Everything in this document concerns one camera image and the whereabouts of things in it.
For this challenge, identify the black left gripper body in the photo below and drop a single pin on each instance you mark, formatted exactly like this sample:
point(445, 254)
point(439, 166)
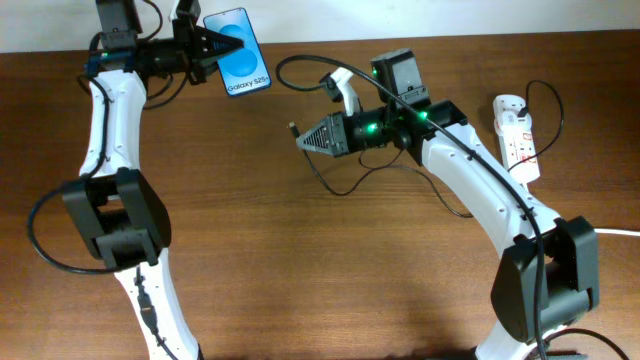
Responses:
point(174, 55)

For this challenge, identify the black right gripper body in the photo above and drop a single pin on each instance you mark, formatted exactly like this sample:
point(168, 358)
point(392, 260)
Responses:
point(368, 128)

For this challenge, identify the blue Galaxy smartphone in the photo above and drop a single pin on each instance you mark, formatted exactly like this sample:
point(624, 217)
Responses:
point(243, 71)

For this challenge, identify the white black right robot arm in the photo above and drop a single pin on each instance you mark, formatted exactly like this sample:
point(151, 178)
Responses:
point(548, 275)

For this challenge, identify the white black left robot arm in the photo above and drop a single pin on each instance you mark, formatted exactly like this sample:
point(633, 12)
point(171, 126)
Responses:
point(121, 219)

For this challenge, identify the white USB charger adapter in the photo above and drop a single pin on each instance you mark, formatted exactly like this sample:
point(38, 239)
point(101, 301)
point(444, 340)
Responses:
point(511, 114)

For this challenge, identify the white power strip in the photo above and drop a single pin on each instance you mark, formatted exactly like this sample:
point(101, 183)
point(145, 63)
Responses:
point(517, 151)

